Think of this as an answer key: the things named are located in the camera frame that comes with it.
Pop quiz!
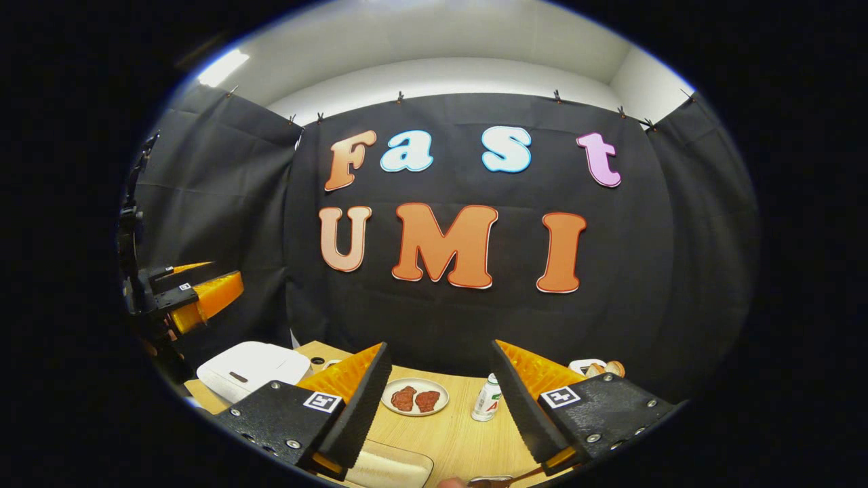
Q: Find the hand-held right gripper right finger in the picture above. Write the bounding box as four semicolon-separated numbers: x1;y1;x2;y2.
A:
490;340;682;475

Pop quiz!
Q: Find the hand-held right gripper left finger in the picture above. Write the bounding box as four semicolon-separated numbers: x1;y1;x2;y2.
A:
217;342;393;481

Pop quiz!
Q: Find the clear rice tray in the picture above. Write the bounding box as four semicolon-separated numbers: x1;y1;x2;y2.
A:
339;439;435;488

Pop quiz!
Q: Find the white rice cooker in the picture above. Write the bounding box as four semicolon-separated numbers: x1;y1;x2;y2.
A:
197;341;311;405

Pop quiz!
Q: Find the white drink bottle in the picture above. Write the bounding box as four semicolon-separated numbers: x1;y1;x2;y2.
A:
471;373;504;422

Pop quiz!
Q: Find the white round plate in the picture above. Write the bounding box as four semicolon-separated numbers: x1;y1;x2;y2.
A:
381;378;450;417

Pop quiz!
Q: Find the black backdrop cloth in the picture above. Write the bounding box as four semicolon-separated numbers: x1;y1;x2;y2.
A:
122;85;760;401

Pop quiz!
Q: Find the ceiling light panel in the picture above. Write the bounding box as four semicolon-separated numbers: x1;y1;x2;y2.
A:
197;49;250;87

